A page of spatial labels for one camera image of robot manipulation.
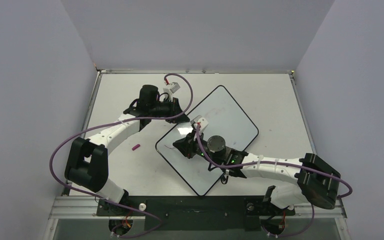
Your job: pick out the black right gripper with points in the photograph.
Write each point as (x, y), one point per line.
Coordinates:
(189, 146)

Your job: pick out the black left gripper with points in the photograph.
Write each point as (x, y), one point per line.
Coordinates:
(173, 104)

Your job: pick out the black framed whiteboard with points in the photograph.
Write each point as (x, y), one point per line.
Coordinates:
(226, 119)

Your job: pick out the magenta marker cap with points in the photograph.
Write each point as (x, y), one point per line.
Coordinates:
(135, 147)

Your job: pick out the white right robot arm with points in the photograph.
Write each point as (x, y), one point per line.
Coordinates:
(308, 179)

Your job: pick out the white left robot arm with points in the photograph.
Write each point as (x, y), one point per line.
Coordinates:
(88, 164)

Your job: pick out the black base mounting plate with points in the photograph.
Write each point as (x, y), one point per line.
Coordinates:
(194, 213)

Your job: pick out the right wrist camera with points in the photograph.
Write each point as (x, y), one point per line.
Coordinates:
(199, 122)

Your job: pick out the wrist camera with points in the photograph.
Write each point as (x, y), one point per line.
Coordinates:
(199, 122)
(171, 88)

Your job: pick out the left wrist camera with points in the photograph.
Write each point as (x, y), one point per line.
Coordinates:
(171, 88)

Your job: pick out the aluminium frame rail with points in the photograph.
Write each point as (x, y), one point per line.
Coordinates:
(86, 208)

